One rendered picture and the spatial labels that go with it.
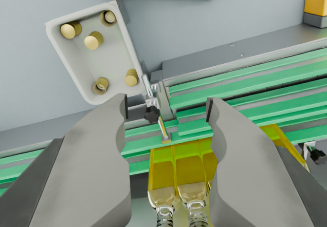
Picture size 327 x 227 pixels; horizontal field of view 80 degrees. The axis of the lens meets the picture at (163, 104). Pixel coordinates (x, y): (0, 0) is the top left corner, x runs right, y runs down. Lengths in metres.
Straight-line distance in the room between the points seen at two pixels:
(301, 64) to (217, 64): 0.16
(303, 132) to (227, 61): 0.24
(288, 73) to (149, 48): 0.34
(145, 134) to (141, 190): 0.20
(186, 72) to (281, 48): 0.21
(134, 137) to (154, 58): 0.23
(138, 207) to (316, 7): 0.64
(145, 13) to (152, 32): 0.05
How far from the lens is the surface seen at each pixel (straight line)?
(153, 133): 0.49
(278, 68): 0.47
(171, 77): 0.46
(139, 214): 0.57
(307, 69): 0.45
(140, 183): 0.66
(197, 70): 0.46
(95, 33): 0.54
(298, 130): 0.57
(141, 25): 0.55
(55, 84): 0.69
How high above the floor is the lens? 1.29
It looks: 57 degrees down
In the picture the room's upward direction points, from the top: 179 degrees clockwise
